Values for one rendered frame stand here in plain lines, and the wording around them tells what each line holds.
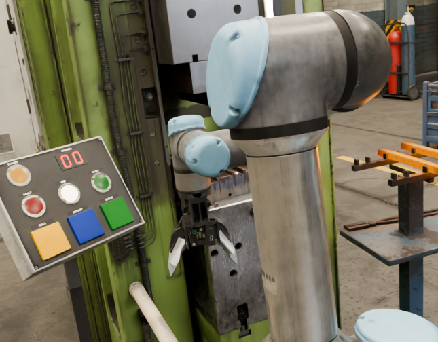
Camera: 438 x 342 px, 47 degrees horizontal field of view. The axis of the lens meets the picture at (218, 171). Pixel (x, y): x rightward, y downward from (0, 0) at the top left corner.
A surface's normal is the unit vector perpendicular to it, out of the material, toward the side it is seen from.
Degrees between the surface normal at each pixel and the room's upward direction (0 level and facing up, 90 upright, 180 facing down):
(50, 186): 60
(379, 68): 103
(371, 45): 74
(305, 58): 78
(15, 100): 90
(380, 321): 7
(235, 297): 90
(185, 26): 90
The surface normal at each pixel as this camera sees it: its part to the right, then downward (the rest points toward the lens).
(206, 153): 0.32, 0.22
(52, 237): 0.59, -0.39
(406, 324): 0.01, -0.97
